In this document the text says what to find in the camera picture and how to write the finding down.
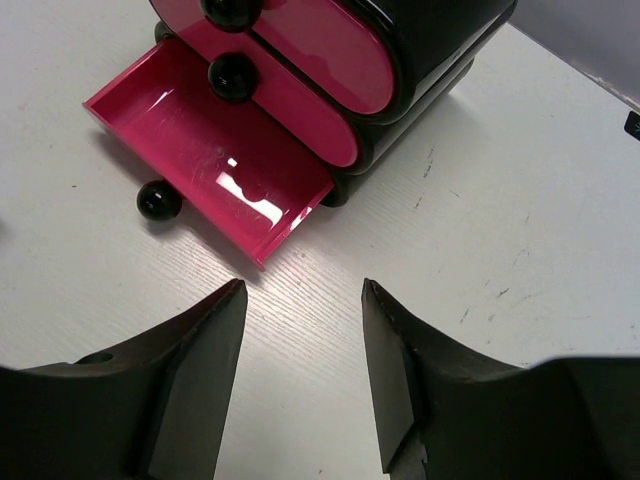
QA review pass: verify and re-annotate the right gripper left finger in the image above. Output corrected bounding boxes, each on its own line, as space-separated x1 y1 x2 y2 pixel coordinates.
1 279 248 479

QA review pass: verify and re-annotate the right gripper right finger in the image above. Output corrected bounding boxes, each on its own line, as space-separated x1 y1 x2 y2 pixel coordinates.
362 279 639 479

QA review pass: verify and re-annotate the pink drawer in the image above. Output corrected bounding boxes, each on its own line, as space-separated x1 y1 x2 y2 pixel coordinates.
170 18 359 168
84 38 333 266
151 1 395 115

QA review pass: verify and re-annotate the right blue label sticker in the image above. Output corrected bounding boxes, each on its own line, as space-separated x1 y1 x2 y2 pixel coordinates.
624 111 640 140

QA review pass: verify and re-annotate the black drawer cabinet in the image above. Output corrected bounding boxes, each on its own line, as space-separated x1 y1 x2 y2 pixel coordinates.
155 1 516 207

